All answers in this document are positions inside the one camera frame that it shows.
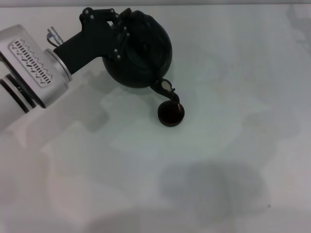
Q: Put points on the small black teacup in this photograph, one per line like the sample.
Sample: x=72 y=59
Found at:
x=170 y=116

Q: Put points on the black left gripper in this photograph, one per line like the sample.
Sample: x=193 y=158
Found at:
x=90 y=46

